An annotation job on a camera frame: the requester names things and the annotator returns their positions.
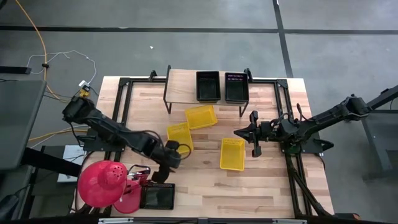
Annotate black metal table frame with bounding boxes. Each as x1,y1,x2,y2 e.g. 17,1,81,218
105,76,335,218

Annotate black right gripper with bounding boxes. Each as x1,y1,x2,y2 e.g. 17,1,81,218
233,110,280,158

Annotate small red dome lamp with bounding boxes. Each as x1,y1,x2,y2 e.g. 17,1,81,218
113,179,143,215

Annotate white cable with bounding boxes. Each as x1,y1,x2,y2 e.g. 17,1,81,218
26,49,98,87

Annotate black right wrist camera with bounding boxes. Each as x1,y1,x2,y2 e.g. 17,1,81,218
260,121,274,138

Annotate black support beam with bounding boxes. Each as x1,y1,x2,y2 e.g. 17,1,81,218
21,147,83,179

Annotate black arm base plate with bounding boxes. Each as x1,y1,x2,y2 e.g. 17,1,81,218
281,138,336,156
82,134,125,153

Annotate black flat bar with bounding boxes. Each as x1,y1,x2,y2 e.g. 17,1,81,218
0,65,32,75

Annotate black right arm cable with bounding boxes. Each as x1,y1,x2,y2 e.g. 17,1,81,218
296,103,309,123

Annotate black plastic slotted basket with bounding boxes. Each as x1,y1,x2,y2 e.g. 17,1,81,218
195,70,222,104
139,182,176,210
224,72,250,105

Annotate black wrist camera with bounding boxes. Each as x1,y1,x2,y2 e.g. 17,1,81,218
166,139,182,154
260,121,274,138

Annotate silver metal bracket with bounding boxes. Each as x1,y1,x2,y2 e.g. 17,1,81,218
272,218,308,224
98,217,135,224

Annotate large red dome lamp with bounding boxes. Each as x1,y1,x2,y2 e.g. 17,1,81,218
76,159,129,208

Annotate red lamp clamp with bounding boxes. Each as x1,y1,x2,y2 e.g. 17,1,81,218
126,166,152,187

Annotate white paper sheet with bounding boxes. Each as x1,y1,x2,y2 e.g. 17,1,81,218
57,145,87,184

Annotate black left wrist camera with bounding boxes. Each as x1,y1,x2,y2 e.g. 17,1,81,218
166,139,182,154

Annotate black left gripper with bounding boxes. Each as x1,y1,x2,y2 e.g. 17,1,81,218
151,146,183,184

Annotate yellow cable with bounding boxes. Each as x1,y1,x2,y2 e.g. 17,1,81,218
29,128,90,142
14,0,68,103

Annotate yellow plastic slotted basket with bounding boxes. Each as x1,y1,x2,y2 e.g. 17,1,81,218
166,121,195,156
185,104,218,131
220,138,246,172

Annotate wooden shelf with black legs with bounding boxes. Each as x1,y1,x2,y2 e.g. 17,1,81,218
163,64,254,118

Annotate grey desk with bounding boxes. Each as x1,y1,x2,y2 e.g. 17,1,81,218
0,80,48,171

